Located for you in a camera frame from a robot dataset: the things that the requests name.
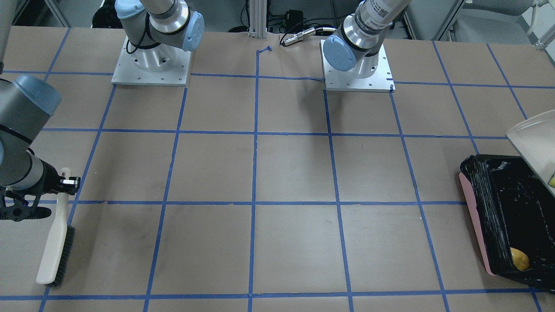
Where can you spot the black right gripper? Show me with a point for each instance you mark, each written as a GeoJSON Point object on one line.
{"type": "Point", "coordinates": [48, 180]}

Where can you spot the white hand brush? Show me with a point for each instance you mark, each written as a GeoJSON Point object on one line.
{"type": "Point", "coordinates": [54, 261]}

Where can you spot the yellow potato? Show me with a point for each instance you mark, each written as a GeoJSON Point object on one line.
{"type": "Point", "coordinates": [520, 259]}

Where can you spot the beige plastic dustpan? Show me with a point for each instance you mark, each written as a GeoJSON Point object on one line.
{"type": "Point", "coordinates": [534, 139]}

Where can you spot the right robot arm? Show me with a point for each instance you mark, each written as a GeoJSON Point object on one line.
{"type": "Point", "coordinates": [27, 103]}

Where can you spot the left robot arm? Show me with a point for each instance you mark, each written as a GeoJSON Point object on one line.
{"type": "Point", "coordinates": [361, 33]}

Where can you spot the black lined trash bin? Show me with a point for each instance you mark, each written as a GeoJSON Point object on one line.
{"type": "Point", "coordinates": [511, 207]}

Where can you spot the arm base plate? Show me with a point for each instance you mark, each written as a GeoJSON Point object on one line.
{"type": "Point", "coordinates": [160, 66]}
{"type": "Point", "coordinates": [371, 74]}

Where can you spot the aluminium frame post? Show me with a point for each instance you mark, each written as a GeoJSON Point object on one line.
{"type": "Point", "coordinates": [257, 19]}

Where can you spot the silver cable connector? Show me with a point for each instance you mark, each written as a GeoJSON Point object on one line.
{"type": "Point", "coordinates": [298, 37]}

